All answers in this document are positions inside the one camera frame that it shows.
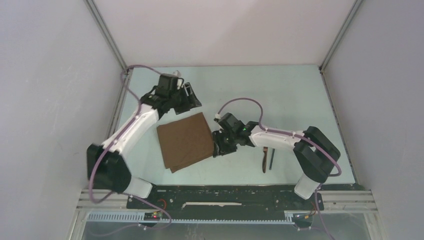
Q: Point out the right aluminium frame post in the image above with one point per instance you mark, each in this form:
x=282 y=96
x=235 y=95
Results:
x=340 y=34

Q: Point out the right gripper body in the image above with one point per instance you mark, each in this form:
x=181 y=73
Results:
x=232 y=142

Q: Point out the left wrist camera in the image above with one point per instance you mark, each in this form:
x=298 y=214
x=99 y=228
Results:
x=170 y=82

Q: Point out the left aluminium frame post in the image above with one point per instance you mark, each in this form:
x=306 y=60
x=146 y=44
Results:
x=105 y=32

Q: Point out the white cable duct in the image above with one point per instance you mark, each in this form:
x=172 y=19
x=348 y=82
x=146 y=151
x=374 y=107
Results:
x=137 y=218

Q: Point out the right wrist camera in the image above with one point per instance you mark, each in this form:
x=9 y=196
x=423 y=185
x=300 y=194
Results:
x=229 y=123

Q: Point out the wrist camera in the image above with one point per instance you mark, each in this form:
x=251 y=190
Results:
x=229 y=123
x=170 y=82

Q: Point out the controller board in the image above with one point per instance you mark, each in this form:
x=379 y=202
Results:
x=152 y=216
x=302 y=217

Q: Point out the left controller board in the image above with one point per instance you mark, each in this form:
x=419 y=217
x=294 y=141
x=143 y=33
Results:
x=152 y=216

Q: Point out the brown cloth napkin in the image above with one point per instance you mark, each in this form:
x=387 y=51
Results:
x=185 y=142

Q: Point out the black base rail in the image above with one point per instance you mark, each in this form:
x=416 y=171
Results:
x=232 y=202

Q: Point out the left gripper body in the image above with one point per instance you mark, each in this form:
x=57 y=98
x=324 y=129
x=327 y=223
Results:
x=179 y=101

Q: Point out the right controller board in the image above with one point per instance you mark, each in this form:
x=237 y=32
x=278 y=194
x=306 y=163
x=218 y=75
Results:
x=302 y=217

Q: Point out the aluminium frame post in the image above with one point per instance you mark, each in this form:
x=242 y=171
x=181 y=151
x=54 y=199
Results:
x=105 y=32
x=340 y=34

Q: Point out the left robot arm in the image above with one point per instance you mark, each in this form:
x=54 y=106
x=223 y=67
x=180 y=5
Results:
x=106 y=163

